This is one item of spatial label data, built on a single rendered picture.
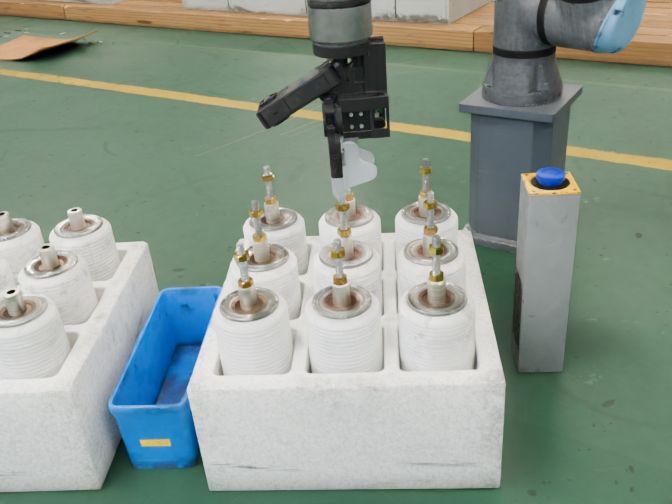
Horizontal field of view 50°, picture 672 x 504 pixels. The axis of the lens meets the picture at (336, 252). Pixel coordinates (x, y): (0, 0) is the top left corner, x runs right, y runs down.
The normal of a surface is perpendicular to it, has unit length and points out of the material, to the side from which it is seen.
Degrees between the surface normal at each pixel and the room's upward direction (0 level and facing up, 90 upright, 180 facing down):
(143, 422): 92
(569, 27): 106
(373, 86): 90
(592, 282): 0
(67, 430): 90
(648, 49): 90
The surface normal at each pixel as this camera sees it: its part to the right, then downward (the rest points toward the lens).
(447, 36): -0.53, 0.45
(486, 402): -0.05, 0.50
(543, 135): 0.22, 0.47
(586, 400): -0.07, -0.87
